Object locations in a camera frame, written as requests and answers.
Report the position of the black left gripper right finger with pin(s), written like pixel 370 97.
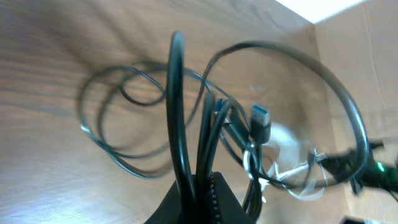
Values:
pixel 224 206

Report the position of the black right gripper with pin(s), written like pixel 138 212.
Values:
pixel 376 174

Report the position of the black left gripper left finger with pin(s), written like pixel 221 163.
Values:
pixel 175 208

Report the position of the cardboard side panel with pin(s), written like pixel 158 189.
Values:
pixel 359 45

